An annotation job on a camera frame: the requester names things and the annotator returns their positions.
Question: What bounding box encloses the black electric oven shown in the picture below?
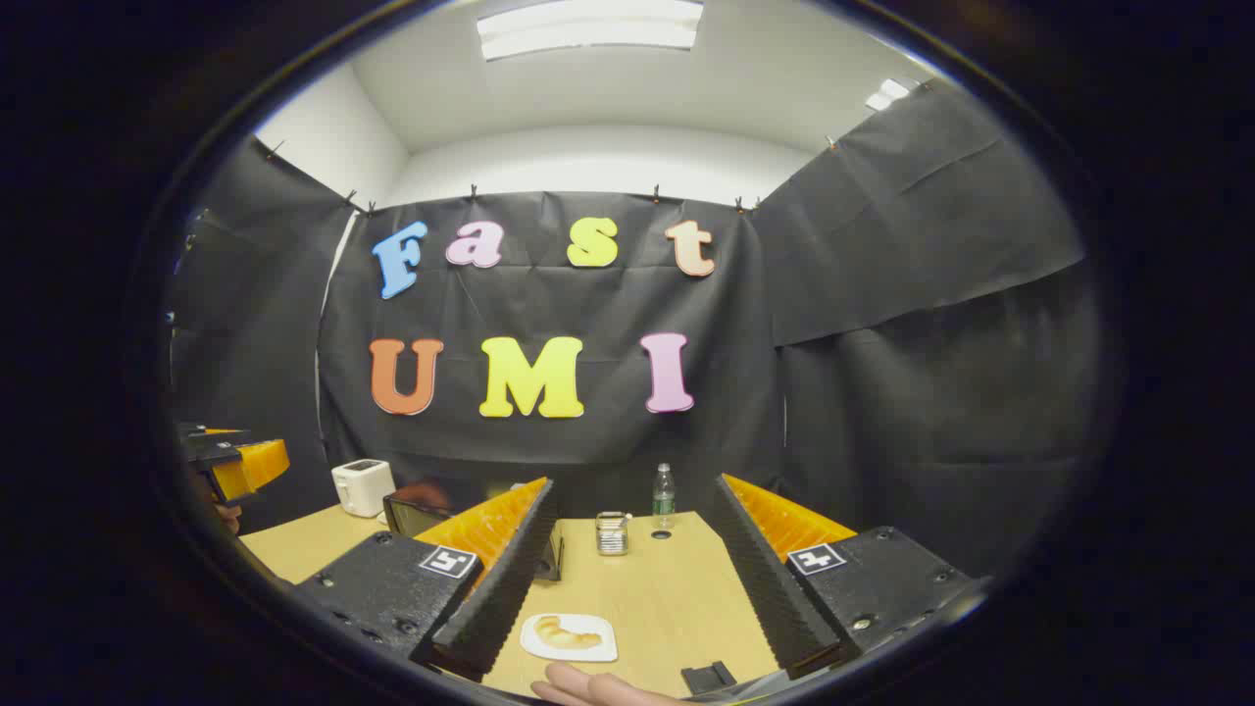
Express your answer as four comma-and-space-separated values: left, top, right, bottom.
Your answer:
382, 480, 565, 581

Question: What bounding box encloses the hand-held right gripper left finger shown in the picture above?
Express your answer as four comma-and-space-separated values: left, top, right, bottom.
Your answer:
294, 478, 560, 682

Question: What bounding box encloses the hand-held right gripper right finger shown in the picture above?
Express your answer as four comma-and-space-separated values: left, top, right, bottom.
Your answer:
710, 474, 989, 681

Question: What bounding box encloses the long ceiling light panel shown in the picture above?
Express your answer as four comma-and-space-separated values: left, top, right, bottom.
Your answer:
477, 0, 705, 62

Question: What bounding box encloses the white square plate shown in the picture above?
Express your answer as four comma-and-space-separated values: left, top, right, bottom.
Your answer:
520, 613, 619, 663

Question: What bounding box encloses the white toaster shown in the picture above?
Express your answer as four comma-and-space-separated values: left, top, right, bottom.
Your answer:
331, 458, 397, 519

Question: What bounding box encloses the black backdrop cloth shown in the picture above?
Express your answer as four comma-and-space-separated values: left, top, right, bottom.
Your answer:
167, 78, 1104, 580

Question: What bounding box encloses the golden croissant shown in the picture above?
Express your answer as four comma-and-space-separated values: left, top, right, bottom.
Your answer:
534, 616, 604, 651

